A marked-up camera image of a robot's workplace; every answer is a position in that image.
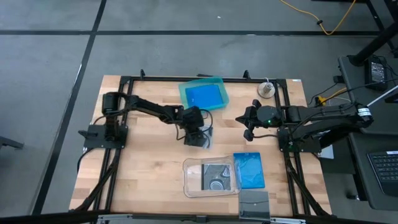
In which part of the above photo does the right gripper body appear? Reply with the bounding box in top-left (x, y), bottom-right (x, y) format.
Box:
top-left (243, 99), bottom-right (283, 142)

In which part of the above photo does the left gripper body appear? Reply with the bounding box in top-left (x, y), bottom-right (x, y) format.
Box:
top-left (181, 105), bottom-right (205, 133)

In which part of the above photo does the black jewel case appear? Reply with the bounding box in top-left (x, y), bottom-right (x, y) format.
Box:
top-left (194, 124), bottom-right (215, 150)
top-left (200, 162), bottom-right (233, 192)

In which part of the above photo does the blue jewel case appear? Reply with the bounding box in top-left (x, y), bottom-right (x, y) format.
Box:
top-left (185, 83), bottom-right (225, 108)
top-left (233, 151), bottom-right (267, 190)

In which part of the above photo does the dark grey jewel case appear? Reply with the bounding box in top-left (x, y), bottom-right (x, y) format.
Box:
top-left (238, 190), bottom-right (271, 220)

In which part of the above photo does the small round white device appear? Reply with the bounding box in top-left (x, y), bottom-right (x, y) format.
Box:
top-left (257, 81), bottom-right (276, 100)

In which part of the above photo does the teal plastic bin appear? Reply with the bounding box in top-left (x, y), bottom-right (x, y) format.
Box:
top-left (178, 75), bottom-right (230, 112)

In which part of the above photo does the clear plastic bin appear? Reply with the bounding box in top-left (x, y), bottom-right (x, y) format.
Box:
top-left (182, 155), bottom-right (243, 199)

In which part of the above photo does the white paper sheet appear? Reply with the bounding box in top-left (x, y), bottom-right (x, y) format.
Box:
top-left (320, 144), bottom-right (335, 160)

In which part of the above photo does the grey desk with adapter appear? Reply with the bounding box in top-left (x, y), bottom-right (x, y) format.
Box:
top-left (338, 54), bottom-right (398, 135)

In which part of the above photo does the grey desk with keyboard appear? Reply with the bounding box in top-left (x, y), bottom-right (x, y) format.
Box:
top-left (347, 132), bottom-right (398, 212)

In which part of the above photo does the white diagonal bar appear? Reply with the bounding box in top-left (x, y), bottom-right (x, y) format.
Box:
top-left (366, 92), bottom-right (398, 108)

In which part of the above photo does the black power adapter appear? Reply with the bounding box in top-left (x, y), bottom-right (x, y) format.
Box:
top-left (364, 57), bottom-right (389, 92)

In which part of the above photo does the black desk leg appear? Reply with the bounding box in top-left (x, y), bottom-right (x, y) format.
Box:
top-left (347, 21), bottom-right (398, 67)

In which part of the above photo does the black keyboard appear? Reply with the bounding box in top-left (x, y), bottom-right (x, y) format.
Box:
top-left (366, 149), bottom-right (398, 198)

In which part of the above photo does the dark chair leg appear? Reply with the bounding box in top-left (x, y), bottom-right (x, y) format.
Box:
top-left (0, 136), bottom-right (25, 151)

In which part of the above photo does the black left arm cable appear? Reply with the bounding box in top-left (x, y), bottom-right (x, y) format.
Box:
top-left (174, 108), bottom-right (215, 149)

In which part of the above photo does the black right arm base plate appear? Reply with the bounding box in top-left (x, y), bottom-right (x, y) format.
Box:
top-left (277, 128), bottom-right (321, 153)

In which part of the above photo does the black metal rig frame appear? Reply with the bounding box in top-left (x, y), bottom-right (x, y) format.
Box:
top-left (68, 68), bottom-right (333, 218)

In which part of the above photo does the yellow plug cable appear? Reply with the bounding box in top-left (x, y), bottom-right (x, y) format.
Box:
top-left (314, 86), bottom-right (348, 106)

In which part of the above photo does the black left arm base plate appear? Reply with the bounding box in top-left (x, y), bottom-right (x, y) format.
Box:
top-left (79, 125), bottom-right (129, 149)

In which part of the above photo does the silver aluminium rail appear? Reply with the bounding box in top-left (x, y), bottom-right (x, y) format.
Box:
top-left (96, 213), bottom-right (307, 224)

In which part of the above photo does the yellow floor cable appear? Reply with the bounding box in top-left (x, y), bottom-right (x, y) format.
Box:
top-left (279, 0), bottom-right (358, 35)

